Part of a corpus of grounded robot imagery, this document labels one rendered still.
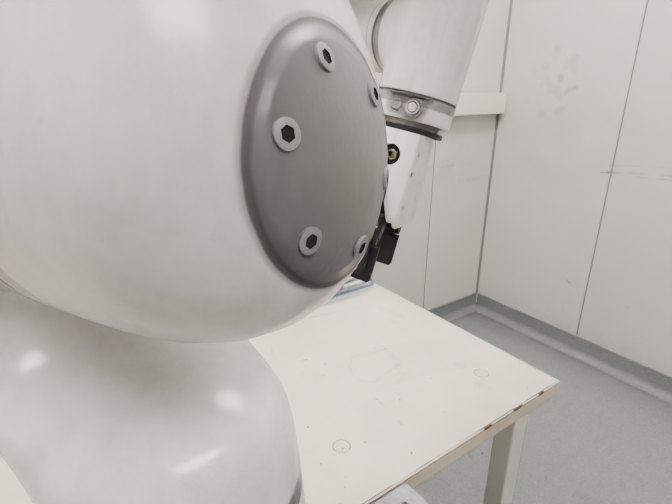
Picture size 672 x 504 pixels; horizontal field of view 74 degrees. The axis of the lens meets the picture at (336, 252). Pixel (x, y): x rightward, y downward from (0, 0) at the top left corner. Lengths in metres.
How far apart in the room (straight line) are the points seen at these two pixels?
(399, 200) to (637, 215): 1.84
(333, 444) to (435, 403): 0.19
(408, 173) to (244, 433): 0.32
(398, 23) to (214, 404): 0.40
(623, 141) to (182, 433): 2.14
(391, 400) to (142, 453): 0.61
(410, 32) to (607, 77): 1.84
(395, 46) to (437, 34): 0.04
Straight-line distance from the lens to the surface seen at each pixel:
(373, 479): 0.66
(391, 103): 0.47
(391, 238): 0.55
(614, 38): 2.28
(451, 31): 0.48
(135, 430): 0.21
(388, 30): 0.50
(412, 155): 0.46
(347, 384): 0.81
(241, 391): 0.22
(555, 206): 2.39
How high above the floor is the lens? 1.23
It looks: 20 degrees down
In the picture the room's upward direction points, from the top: straight up
